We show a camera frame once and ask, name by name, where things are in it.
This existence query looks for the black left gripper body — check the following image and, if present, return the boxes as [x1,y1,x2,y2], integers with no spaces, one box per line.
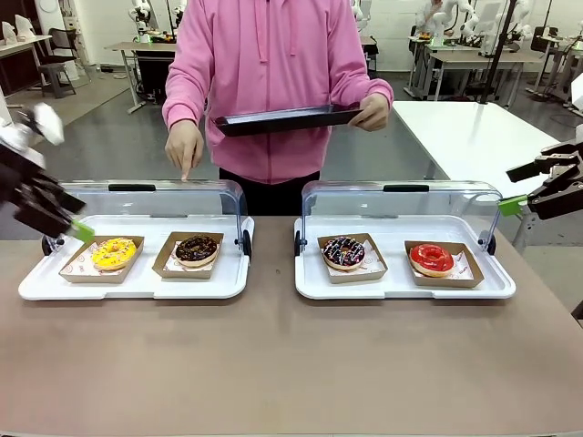
[0,145,87,239]

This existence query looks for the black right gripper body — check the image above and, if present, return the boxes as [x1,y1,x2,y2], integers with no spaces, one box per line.
[527,140,583,220]

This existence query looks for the brown cardboard donut tray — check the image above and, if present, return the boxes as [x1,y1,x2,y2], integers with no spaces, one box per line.
[404,239,486,290]
[58,234,146,285]
[317,232,389,286]
[151,230,226,280]

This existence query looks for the chocolate glazed donut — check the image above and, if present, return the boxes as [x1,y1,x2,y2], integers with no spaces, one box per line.
[174,234,221,269]

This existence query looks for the black serving tray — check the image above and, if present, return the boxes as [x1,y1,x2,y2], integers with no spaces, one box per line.
[213,104,365,138]

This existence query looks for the person's left forearm pink sleeve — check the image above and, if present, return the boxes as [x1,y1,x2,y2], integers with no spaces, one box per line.
[353,58,394,108]

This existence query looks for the person's right forearm pink sleeve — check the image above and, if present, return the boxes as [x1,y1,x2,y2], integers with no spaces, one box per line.
[162,67,207,133]

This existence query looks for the yellow sprinkled donut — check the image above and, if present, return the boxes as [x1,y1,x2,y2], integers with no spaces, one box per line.
[91,237,138,272]

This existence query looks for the red glazed donut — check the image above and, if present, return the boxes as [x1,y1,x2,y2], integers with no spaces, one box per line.
[408,242,455,279]

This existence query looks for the background person in white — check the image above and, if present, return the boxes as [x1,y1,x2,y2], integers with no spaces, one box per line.
[414,0,446,36]

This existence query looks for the dark donut with white drizzle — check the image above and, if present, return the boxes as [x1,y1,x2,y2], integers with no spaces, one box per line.
[322,235,367,272]

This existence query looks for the person's right hand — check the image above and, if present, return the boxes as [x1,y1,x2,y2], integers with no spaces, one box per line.
[164,119,205,183]

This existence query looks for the person's left hand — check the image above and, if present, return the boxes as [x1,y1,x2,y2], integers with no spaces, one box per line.
[351,92,391,134]

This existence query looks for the clear plastic display lid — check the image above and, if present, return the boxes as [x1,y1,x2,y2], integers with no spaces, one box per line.
[301,179,504,257]
[43,178,250,257]

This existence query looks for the white table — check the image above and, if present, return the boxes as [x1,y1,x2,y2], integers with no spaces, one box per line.
[390,99,583,257]

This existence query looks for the white display tray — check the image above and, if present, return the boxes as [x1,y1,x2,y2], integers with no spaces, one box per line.
[17,213,256,302]
[293,214,517,301]

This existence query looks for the white flat panel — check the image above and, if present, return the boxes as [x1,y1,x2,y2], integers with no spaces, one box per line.
[568,74,583,111]

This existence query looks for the black stand pole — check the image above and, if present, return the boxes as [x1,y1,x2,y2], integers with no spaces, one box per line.
[481,0,520,104]

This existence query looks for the grey background table group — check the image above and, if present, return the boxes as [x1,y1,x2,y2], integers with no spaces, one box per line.
[404,35,546,109]

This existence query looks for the dark cabinet with white top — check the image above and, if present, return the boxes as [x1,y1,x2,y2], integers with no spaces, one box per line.
[0,34,55,97]

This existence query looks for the black background chair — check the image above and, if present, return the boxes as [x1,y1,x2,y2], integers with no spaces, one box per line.
[529,25,562,54]

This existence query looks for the black metal chair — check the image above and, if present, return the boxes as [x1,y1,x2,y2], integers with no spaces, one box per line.
[37,26,93,100]

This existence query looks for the black trousers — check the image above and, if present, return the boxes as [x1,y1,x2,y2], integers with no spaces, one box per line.
[219,167,322,218]

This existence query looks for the pink hoodie torso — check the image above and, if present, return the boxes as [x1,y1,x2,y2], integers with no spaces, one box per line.
[162,0,394,186]

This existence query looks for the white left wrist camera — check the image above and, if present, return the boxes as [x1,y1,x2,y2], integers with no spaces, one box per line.
[30,102,66,147]

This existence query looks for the white background robot green ring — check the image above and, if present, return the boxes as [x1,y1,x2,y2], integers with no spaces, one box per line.
[128,0,159,46]

